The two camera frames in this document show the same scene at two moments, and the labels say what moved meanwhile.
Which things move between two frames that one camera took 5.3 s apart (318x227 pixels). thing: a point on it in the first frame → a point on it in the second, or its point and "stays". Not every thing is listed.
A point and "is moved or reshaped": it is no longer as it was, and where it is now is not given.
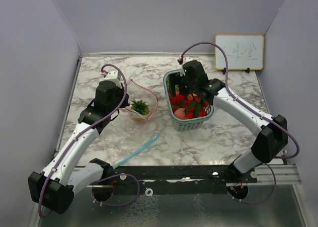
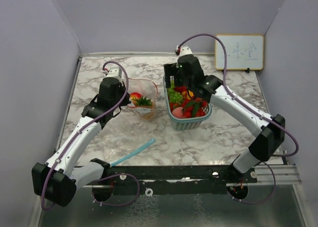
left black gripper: (125, 103) stays
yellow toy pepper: (190, 96) stays
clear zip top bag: (143, 102) is moved or reshaped
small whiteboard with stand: (244, 52) stays
